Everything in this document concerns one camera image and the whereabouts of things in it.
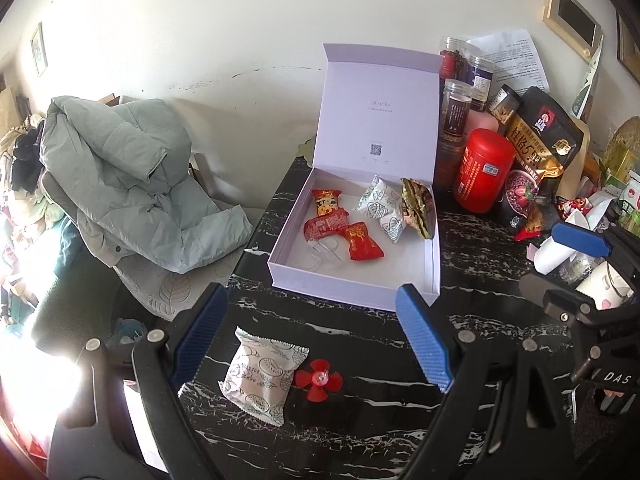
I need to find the pink container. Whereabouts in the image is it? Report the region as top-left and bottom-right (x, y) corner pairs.
(472, 110), (501, 133)

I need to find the pile of clothes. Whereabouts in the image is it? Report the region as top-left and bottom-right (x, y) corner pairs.
(0, 112), (66, 241)

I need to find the red packet with gold print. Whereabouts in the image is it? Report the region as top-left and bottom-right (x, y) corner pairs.
(344, 221), (384, 262)

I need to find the lavender gift box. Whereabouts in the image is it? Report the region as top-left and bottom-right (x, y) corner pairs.
(267, 42), (442, 311)

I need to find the clear jar with brown contents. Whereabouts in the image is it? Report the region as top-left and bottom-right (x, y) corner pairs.
(440, 79), (473, 145)

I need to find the person's right hand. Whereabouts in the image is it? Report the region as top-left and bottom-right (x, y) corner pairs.
(597, 382), (640, 415)

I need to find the clear jar with dark label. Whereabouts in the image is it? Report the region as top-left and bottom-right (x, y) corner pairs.
(467, 56), (495, 111)

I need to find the clear jar with red contents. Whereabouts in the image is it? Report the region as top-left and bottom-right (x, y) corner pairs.
(440, 36), (468, 81)

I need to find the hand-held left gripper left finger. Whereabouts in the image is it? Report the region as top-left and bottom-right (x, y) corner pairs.
(47, 282), (228, 480)

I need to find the grey-green down jacket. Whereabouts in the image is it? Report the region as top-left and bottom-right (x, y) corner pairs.
(39, 96), (253, 275)

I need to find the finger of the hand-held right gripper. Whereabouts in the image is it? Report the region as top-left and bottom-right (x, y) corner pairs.
(551, 222), (626, 260)
(519, 274), (601, 328)

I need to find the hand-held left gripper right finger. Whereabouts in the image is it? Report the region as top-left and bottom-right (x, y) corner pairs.
(395, 284), (576, 480)

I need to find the black and gold cereal pouch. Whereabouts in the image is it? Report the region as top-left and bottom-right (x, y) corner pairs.
(505, 86), (585, 233)

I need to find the grey leaf-print cloth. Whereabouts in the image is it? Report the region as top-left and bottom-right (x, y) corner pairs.
(112, 240), (241, 321)

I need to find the wooden picture frame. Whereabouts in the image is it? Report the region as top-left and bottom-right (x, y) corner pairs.
(542, 0), (603, 56)

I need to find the woven straw disc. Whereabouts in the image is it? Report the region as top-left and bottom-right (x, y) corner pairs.
(607, 116), (640, 161)

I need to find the white rolled paper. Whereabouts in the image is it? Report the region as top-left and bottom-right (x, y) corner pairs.
(532, 210), (586, 275)

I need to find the dark brown jar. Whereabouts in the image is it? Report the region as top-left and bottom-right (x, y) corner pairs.
(434, 141), (467, 188)

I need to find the small black gold snack bag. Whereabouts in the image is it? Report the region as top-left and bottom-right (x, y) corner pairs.
(487, 85), (523, 123)

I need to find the green and gold box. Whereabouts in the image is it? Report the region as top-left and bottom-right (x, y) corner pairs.
(600, 147), (640, 196)

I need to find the brown paper bag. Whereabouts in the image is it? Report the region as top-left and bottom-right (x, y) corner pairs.
(0, 85), (23, 136)

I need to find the white cup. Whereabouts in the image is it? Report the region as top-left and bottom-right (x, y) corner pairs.
(575, 260), (632, 311)

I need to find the gold cereal packet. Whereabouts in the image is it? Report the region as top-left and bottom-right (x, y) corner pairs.
(400, 177), (436, 238)

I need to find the dark framed picture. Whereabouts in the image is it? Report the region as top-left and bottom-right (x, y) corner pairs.
(615, 10), (640, 68)

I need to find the small framed wall picture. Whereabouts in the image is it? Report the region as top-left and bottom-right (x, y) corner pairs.
(30, 22), (48, 78)

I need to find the white printed snack packet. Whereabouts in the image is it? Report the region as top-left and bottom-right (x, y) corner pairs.
(218, 326), (309, 427)
(377, 205), (407, 244)
(354, 175), (401, 221)

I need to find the blue trash bag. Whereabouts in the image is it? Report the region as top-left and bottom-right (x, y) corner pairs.
(105, 317), (147, 350)

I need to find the kraft paper envelope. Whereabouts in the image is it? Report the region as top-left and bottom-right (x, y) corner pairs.
(555, 120), (593, 201)

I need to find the green and white carton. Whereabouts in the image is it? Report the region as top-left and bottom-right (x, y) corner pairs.
(570, 47), (601, 121)

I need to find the red cartoon snack packet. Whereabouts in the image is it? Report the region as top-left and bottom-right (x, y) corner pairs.
(312, 189), (343, 218)

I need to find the red canister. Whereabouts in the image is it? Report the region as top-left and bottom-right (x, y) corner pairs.
(452, 128), (516, 214)

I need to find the clear plastic hook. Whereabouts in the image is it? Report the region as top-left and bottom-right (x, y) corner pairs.
(305, 240), (346, 272)

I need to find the clear plastic bag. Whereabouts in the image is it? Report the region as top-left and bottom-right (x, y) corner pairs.
(557, 252), (596, 281)

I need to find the red plastic pinwheel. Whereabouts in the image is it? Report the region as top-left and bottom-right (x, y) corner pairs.
(294, 358), (344, 403)

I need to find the dark green sofa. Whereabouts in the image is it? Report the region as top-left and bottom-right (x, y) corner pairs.
(30, 260), (131, 356)

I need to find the small red snack packet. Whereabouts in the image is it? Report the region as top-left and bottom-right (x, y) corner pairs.
(304, 211), (349, 241)

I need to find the printed paper sheet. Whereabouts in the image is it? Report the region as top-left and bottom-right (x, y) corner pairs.
(467, 29), (551, 93)

